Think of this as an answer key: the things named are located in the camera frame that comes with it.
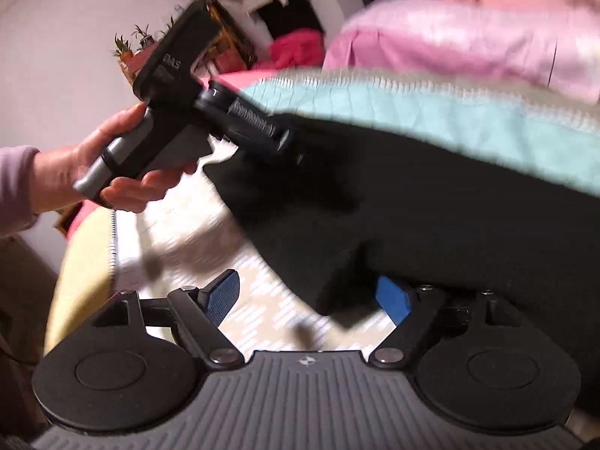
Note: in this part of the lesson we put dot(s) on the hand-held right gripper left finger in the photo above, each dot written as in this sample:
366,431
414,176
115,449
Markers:
224,297

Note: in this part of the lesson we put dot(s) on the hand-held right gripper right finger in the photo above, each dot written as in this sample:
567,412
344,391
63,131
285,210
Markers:
393,299

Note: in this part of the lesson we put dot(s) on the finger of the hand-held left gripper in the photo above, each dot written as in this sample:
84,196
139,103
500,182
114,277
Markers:
295,147

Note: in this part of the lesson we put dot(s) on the black pants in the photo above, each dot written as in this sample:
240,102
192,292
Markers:
445,225

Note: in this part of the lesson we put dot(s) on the person's left forearm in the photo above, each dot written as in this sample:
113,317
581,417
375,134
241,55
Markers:
16,187

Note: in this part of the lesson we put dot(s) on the person's left hand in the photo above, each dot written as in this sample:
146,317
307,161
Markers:
70,159

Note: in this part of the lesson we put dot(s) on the potted green plants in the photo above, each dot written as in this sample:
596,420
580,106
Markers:
133,42

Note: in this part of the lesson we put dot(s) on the wooden shelf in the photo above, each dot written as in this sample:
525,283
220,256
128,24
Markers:
229,33

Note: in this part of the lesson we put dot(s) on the pile of red clothes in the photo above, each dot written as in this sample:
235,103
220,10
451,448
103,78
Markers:
295,49

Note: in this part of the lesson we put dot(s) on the patterned teal and beige bedspread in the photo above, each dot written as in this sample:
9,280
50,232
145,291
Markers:
422,108

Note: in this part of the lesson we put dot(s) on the pink pillow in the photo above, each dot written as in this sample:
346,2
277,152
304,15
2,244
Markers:
468,42

